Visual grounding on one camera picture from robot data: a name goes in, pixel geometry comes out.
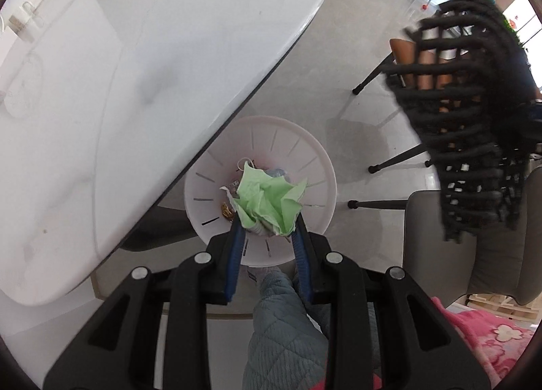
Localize orange leather chair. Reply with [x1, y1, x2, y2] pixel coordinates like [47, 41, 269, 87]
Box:
[352, 39, 461, 175]

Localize green paper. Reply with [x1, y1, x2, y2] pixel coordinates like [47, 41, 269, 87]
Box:
[221, 158, 308, 237]

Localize black foam net sleeve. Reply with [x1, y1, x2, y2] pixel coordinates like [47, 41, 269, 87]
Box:
[382, 0, 541, 241]

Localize white plastic trash bin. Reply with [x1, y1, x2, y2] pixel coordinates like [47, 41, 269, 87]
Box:
[185, 116, 337, 243]

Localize pink floral clothing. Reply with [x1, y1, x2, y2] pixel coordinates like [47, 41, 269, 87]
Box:
[432, 297, 534, 389]

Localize grey upholstered chair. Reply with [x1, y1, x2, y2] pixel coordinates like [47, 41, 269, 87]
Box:
[346, 152, 542, 307]

